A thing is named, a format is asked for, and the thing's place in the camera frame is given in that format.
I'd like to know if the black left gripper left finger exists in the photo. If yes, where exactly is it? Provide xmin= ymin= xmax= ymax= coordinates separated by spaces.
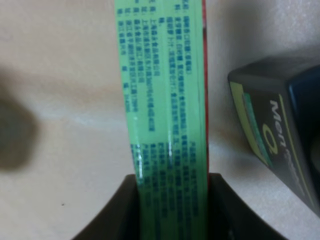
xmin=74 ymin=174 xmax=140 ymax=240

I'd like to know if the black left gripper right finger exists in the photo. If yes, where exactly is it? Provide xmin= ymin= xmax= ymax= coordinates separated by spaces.
xmin=207 ymin=173 xmax=284 ymax=240

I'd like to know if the green gum box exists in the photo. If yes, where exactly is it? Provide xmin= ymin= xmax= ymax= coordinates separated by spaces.
xmin=115 ymin=0 xmax=209 ymax=240

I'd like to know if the dark green pump bottle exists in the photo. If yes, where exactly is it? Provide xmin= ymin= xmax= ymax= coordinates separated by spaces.
xmin=227 ymin=56 xmax=320 ymax=214

